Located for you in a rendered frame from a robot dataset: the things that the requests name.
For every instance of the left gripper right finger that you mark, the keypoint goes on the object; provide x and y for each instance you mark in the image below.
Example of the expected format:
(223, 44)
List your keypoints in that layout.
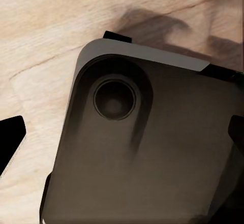
(236, 131)

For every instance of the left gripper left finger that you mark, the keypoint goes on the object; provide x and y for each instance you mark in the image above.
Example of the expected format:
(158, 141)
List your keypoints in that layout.
(12, 132)

